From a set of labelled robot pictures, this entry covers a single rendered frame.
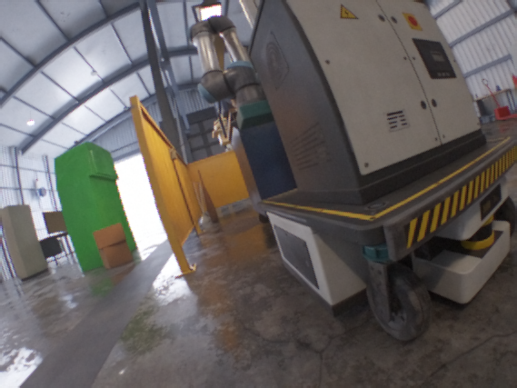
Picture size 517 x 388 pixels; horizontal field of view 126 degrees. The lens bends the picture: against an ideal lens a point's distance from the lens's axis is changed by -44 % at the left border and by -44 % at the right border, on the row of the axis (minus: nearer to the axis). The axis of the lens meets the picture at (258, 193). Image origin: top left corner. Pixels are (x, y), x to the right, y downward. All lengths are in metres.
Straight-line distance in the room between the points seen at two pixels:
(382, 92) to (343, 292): 0.45
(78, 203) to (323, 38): 3.63
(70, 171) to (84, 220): 0.78
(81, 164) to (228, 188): 3.01
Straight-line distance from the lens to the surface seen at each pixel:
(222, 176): 5.06
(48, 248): 8.00
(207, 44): 1.25
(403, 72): 0.59
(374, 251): 0.42
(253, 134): 1.66
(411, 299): 0.46
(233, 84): 1.04
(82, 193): 3.73
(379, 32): 0.61
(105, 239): 3.09
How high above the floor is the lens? 0.42
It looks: 3 degrees down
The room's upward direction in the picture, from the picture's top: 18 degrees counter-clockwise
